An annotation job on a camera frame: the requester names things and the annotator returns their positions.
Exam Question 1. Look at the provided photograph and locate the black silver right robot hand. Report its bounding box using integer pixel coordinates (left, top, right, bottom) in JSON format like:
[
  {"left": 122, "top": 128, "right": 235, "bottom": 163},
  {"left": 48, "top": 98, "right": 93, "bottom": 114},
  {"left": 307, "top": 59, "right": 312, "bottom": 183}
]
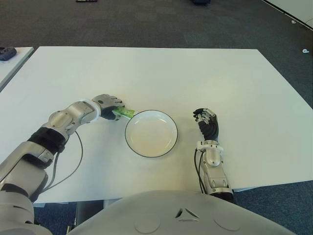
[{"left": 192, "top": 107, "right": 220, "bottom": 142}]

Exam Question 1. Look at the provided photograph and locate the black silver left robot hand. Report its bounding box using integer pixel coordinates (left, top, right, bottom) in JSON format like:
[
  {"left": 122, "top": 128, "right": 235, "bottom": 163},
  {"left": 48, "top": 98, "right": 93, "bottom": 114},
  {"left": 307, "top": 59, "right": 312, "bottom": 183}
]
[{"left": 91, "top": 94, "right": 126, "bottom": 121}]

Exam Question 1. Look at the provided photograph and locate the green toothpaste tube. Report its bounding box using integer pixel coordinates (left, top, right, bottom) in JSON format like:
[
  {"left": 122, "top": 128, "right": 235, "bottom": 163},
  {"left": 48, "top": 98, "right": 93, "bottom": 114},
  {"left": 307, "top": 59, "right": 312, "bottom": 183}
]
[{"left": 112, "top": 107, "right": 136, "bottom": 119}]

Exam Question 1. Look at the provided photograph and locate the white plate with black rim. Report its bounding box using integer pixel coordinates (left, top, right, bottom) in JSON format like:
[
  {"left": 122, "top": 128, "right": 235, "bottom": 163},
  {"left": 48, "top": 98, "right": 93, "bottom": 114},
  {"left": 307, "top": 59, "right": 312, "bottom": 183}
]
[{"left": 124, "top": 110, "right": 179, "bottom": 158}]

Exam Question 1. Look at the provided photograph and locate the grey robot torso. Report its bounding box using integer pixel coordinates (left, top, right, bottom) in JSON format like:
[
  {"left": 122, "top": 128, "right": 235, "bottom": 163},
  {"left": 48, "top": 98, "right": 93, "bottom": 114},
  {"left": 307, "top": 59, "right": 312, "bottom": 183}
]
[{"left": 65, "top": 189, "right": 292, "bottom": 235}]

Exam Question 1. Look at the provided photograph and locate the white side table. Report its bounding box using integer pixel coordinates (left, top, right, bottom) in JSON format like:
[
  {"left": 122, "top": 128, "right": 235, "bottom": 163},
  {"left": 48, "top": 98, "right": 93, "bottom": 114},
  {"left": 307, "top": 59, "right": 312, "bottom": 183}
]
[{"left": 0, "top": 47, "right": 34, "bottom": 92}]

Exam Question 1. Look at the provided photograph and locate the dark blue handheld device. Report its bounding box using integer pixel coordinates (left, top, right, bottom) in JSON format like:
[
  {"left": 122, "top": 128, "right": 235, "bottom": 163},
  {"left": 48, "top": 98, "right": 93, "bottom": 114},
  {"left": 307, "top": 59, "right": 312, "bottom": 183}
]
[{"left": 0, "top": 47, "right": 18, "bottom": 61}]

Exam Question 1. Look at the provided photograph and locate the grey table leg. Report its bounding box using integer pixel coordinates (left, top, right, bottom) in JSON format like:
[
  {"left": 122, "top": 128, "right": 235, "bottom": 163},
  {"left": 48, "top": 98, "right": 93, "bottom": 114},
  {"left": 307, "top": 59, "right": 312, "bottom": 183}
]
[{"left": 74, "top": 199, "right": 106, "bottom": 230}]

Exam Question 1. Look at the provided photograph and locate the white table with black edge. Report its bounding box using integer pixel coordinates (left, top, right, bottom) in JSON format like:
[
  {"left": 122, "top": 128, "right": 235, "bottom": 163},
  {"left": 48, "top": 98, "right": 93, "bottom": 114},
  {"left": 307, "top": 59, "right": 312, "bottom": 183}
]
[{"left": 261, "top": 0, "right": 313, "bottom": 31}]

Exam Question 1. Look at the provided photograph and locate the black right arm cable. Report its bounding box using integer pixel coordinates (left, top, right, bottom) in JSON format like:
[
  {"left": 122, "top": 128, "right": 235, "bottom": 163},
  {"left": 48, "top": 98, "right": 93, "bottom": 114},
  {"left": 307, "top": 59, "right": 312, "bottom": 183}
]
[{"left": 194, "top": 148, "right": 206, "bottom": 194}]

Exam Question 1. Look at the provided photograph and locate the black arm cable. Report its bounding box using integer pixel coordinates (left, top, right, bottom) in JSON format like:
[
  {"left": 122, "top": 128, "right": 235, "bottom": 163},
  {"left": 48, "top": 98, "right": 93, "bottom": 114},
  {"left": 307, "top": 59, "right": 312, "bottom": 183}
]
[
  {"left": 36, "top": 131, "right": 84, "bottom": 194},
  {"left": 194, "top": 148, "right": 206, "bottom": 194}
]

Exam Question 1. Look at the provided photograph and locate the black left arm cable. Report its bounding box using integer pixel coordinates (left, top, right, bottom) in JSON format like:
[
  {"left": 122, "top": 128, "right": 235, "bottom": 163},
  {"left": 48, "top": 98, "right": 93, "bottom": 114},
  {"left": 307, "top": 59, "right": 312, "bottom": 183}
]
[{"left": 36, "top": 131, "right": 84, "bottom": 194}]

